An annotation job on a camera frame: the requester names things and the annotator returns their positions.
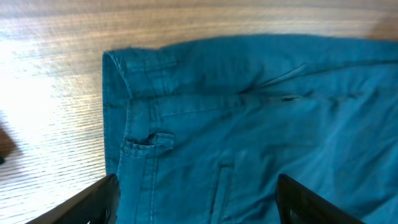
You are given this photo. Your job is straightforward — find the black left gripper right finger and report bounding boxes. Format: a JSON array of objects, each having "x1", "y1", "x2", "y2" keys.
[{"x1": 275, "y1": 174, "x2": 364, "y2": 224}]

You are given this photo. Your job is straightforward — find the blue denim shorts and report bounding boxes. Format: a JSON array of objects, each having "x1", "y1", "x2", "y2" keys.
[{"x1": 102, "y1": 35, "x2": 397, "y2": 223}]

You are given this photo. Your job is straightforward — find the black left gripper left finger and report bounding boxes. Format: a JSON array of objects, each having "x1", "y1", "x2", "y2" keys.
[{"x1": 27, "y1": 174, "x2": 121, "y2": 224}]

